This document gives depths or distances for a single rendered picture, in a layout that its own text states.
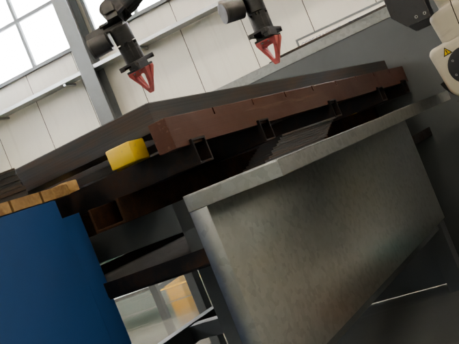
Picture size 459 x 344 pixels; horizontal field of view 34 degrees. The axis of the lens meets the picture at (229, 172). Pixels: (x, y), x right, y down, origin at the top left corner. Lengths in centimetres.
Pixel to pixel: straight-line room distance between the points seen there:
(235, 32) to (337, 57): 901
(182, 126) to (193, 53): 1076
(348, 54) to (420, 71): 28
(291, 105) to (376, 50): 108
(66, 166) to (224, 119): 34
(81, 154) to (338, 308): 63
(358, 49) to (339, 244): 132
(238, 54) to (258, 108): 1020
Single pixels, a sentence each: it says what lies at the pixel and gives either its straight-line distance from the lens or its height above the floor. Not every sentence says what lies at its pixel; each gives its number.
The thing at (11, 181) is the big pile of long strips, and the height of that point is 83.
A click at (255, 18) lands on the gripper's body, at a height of 107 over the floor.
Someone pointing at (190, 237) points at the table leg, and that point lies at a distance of 148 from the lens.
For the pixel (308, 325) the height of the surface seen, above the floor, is 36.
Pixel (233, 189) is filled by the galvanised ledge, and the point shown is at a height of 66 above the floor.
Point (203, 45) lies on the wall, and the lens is 1209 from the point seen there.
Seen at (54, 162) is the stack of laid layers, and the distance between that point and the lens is 158.
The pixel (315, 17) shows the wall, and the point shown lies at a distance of 1157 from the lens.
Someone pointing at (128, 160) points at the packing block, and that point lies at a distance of 141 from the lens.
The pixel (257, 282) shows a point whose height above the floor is 49.
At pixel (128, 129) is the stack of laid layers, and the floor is 84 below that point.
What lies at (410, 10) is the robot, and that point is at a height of 92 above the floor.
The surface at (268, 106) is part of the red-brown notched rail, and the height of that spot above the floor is 80.
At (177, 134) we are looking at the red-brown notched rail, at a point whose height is 79.
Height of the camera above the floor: 68
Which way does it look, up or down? 1 degrees up
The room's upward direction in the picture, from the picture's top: 22 degrees counter-clockwise
